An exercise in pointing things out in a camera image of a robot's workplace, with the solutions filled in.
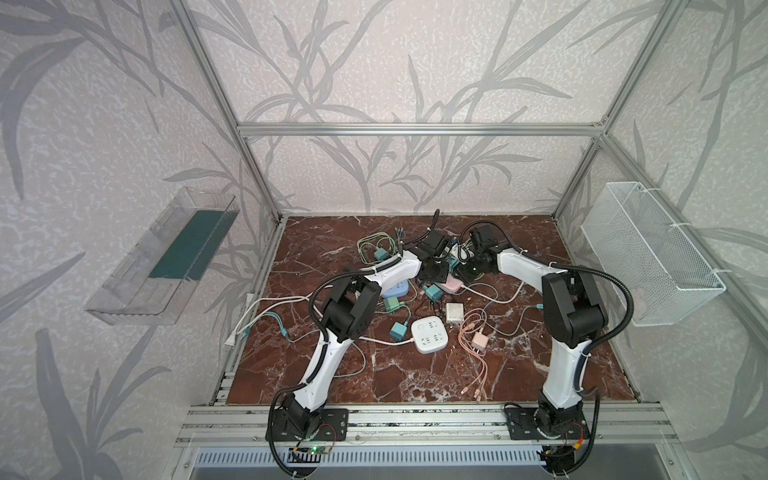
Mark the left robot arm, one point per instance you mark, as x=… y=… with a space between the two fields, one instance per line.
x=346 y=314

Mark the aluminium front rail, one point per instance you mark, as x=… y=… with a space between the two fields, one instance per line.
x=421 y=424

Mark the white power strip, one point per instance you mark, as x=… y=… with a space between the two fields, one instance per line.
x=429 y=334

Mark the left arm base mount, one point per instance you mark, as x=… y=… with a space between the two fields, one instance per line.
x=324 y=425

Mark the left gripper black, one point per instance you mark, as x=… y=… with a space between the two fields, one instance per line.
x=434 y=267

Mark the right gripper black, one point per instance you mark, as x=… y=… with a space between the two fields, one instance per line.
x=466 y=271

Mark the clear plastic wall tray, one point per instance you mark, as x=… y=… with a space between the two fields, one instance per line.
x=155 y=281

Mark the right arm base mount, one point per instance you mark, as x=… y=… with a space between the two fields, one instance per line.
x=540 y=423

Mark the pink power strip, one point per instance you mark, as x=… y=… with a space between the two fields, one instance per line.
x=451 y=286

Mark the white wire mesh basket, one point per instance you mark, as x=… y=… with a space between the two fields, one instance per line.
x=637 y=241

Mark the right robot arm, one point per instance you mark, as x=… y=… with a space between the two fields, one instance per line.
x=573 y=311

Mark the blue power strip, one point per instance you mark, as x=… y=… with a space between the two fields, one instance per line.
x=399 y=290

